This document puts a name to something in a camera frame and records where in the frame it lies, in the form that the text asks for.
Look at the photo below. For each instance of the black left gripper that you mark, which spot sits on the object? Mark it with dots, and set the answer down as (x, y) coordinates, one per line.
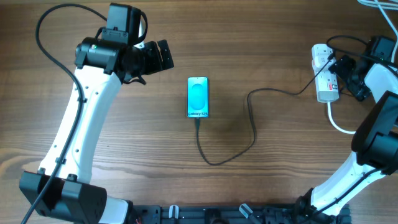
(155, 65)

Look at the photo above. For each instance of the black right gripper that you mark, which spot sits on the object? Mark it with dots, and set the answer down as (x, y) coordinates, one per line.
(340, 67)

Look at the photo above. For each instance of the Galaxy S25 smartphone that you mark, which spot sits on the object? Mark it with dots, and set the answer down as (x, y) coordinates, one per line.
(197, 97)

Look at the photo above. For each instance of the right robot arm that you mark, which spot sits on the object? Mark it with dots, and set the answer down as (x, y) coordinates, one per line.
(374, 144)

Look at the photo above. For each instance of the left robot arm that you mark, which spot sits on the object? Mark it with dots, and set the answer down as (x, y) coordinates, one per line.
(118, 54)

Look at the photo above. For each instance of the white USB charger plug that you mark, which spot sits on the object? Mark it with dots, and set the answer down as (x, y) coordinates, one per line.
(322, 62)

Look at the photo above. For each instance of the white power strip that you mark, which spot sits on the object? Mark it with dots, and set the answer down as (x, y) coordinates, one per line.
(326, 83)

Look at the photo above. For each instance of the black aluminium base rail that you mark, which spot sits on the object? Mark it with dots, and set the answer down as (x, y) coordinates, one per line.
(278, 214)

